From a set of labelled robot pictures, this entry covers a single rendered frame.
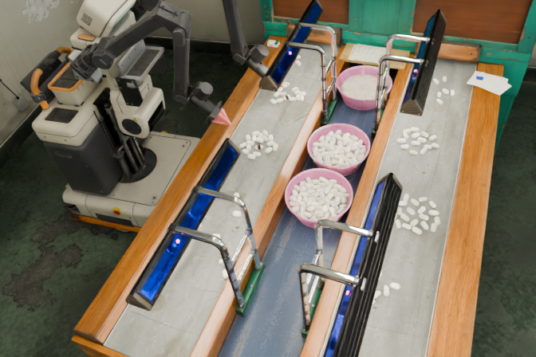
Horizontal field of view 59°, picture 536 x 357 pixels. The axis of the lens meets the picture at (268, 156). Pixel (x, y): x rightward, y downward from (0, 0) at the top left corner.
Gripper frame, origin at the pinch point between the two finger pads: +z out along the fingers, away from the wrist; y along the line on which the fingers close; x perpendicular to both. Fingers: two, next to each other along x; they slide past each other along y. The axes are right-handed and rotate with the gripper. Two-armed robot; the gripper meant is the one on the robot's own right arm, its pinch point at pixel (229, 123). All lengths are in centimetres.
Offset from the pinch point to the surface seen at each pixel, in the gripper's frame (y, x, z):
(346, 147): 12, -23, 45
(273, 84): 5.3, -30.2, 1.9
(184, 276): -67, 2, 16
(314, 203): -22, -21, 42
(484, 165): 14, -60, 86
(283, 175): -13.7, -11.9, 28.7
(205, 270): -62, -2, 21
